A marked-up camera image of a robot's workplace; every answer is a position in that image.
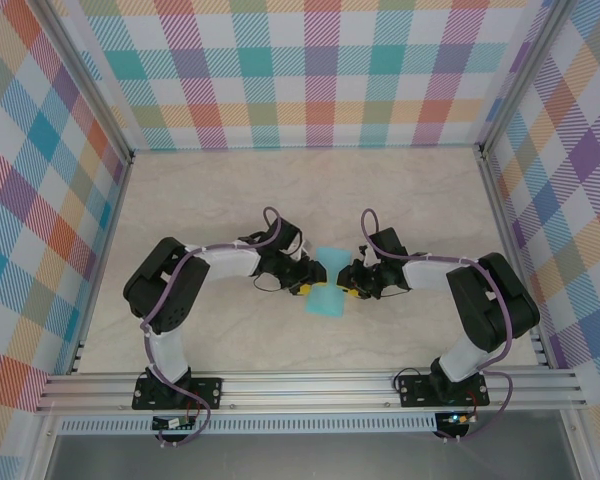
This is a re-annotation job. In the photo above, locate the light blue paper sheet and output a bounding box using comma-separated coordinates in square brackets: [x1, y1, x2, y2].
[304, 246, 354, 320]

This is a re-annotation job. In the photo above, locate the grey metal sheet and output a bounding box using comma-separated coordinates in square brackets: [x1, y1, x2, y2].
[44, 432, 581, 480]

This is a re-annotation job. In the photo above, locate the thin black right gripper cable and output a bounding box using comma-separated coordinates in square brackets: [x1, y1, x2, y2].
[377, 284, 411, 302]

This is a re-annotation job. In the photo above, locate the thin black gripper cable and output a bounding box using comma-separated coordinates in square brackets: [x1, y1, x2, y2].
[377, 284, 411, 302]
[252, 273, 287, 295]

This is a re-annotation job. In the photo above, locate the thin black left gripper cable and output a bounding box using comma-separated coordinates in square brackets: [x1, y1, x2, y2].
[252, 273, 287, 295]

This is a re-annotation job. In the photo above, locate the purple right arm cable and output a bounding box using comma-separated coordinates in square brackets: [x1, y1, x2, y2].
[360, 208, 512, 444]

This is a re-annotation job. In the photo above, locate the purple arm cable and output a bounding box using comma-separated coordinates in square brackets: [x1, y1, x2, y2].
[139, 206, 287, 448]
[360, 208, 512, 444]

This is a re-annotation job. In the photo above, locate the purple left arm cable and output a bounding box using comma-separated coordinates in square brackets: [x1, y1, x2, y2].
[139, 206, 287, 448]

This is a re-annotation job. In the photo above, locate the aluminium mounting rail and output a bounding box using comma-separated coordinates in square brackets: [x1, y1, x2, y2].
[34, 367, 589, 414]

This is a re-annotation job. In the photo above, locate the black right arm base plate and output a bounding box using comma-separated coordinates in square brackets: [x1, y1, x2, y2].
[397, 372, 491, 409]

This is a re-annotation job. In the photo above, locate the aluminium side rail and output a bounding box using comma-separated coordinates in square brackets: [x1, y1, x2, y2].
[474, 144, 551, 369]
[67, 154, 134, 376]

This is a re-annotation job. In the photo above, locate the slotted grey cable duct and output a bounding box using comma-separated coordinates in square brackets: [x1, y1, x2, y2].
[58, 417, 439, 435]

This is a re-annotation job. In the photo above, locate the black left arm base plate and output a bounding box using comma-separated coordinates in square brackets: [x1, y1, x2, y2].
[132, 375, 225, 411]

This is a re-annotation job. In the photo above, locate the aluminium frame post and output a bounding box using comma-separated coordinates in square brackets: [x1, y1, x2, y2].
[39, 0, 134, 164]
[477, 0, 579, 156]

